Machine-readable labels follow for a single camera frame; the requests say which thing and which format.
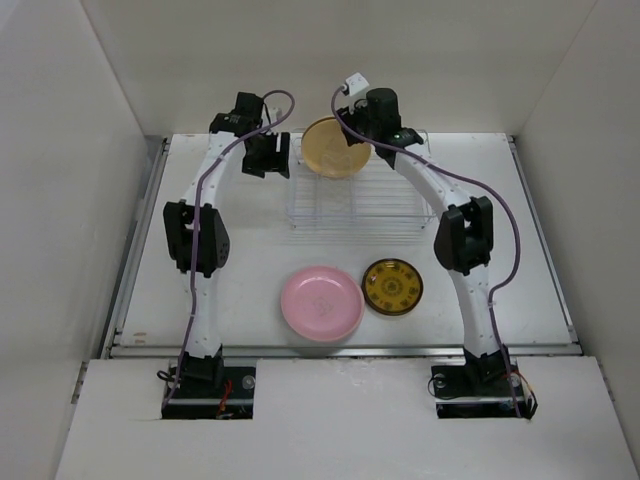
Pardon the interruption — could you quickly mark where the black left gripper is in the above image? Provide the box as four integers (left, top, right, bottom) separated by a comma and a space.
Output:
245, 130, 289, 179

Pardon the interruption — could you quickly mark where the yellow plate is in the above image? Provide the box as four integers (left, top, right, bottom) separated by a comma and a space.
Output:
301, 117, 371, 179

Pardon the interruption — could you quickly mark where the pink plastic plate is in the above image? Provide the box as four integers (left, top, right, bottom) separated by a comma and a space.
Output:
280, 265, 365, 343

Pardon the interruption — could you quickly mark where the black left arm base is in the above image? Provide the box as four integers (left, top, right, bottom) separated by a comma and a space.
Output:
161, 366, 256, 420

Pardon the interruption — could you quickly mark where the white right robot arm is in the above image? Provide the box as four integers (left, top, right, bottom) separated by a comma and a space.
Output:
330, 85, 518, 394

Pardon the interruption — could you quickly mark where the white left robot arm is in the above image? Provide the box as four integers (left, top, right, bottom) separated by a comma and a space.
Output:
162, 89, 295, 397

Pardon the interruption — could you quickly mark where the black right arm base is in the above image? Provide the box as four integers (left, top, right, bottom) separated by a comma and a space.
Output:
427, 364, 539, 420

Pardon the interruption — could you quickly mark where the white foam front board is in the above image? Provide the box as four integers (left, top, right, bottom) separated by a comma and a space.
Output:
57, 357, 637, 479

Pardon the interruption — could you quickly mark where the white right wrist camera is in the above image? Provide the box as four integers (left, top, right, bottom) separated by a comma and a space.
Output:
341, 72, 370, 101

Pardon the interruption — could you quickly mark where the white wire dish rack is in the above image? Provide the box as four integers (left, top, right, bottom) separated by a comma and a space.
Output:
285, 130, 435, 244

